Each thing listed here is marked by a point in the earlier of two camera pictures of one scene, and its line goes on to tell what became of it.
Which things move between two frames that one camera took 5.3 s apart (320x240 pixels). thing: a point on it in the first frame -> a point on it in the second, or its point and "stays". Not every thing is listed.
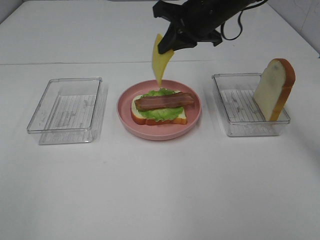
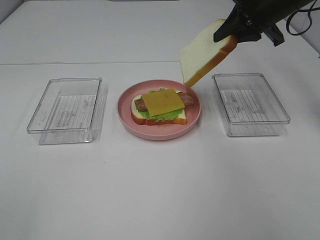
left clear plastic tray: x=71 y=111 stays
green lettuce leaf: x=161 y=114 stays
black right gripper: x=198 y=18 -> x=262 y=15
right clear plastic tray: x=241 y=113 stays
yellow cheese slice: x=160 y=60 -> x=163 y=102
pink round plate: x=160 y=132 stays
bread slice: x=138 y=117 stays
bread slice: x=275 y=85 -> x=202 y=55
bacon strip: x=146 y=103 stays
